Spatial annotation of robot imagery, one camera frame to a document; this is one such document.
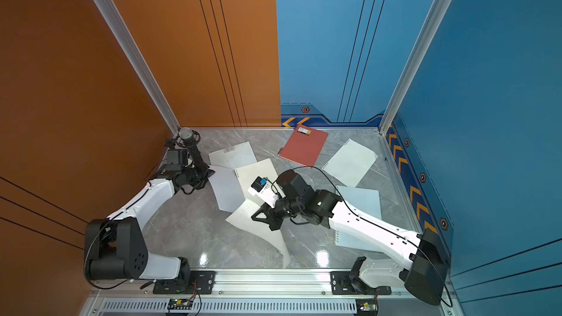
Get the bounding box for white notebook at back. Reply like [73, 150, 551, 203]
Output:
[209, 142, 257, 169]

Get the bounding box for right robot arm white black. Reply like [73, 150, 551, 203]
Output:
[248, 187, 449, 306]

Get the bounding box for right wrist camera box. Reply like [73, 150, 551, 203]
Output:
[276, 170, 315, 203]

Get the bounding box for left green circuit board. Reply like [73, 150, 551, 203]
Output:
[166, 298, 194, 313]

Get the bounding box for aluminium corner post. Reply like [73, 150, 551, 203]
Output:
[379, 0, 452, 136]
[93, 0, 180, 135]

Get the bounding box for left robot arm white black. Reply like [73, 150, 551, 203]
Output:
[83, 165, 215, 285]

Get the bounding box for red spiral notebook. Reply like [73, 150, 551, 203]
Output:
[278, 125, 329, 166]

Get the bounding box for white spiral notebook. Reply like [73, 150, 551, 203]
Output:
[209, 165, 245, 213]
[333, 185, 383, 254]

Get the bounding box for black microphone on tripod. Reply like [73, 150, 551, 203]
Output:
[165, 127, 208, 168]

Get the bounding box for right aluminium corner post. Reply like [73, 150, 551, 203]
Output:
[379, 0, 452, 136]

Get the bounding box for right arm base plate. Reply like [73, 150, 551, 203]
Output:
[330, 271, 392, 296]

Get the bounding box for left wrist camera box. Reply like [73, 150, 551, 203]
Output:
[157, 149, 189, 176]

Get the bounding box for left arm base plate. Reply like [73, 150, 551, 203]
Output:
[153, 270, 216, 295]

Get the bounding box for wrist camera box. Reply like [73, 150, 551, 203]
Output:
[276, 170, 315, 203]
[157, 149, 189, 176]

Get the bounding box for right circuit board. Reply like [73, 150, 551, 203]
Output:
[356, 299, 379, 316]

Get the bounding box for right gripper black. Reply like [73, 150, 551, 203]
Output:
[249, 197, 304, 231]

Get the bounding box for left aluminium corner post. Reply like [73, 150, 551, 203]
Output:
[93, 0, 180, 135]

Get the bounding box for aluminium front rail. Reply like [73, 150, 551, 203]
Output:
[80, 269, 463, 315]

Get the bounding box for torn white page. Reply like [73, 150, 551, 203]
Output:
[322, 139, 378, 187]

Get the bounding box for torn cream lined page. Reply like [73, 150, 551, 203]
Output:
[233, 157, 282, 206]

